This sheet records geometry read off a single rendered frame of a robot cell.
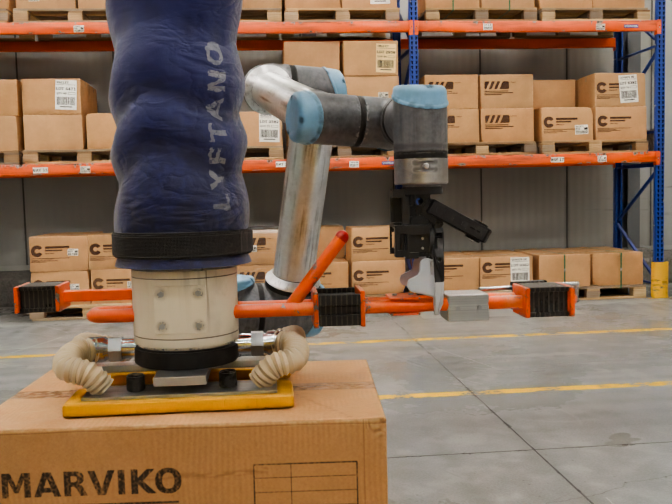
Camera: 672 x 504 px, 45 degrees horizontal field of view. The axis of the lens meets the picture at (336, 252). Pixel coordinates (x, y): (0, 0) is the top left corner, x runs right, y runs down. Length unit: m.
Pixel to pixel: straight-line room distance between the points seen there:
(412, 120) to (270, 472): 0.59
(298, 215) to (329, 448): 0.98
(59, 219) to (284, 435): 8.96
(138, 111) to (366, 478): 0.63
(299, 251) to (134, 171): 0.90
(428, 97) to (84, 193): 8.79
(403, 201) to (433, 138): 0.11
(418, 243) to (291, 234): 0.79
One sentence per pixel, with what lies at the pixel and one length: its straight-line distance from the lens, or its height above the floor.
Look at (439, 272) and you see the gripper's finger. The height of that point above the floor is 1.13.
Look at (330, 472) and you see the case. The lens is 1.19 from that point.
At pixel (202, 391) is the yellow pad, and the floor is 0.97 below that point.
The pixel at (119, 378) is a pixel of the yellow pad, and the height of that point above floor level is 0.96.
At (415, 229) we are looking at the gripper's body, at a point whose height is 1.20.
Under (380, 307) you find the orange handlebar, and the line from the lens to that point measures 1.32.
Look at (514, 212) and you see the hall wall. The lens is 10.30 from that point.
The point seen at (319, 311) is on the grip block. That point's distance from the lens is 1.30.
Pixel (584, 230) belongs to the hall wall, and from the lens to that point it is 10.63.
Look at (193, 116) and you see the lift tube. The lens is 1.24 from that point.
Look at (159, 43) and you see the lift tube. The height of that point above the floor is 1.49.
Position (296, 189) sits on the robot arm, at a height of 1.27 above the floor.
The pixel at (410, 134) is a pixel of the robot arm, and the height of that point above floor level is 1.36.
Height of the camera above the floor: 1.27
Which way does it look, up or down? 4 degrees down
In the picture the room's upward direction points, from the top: 1 degrees counter-clockwise
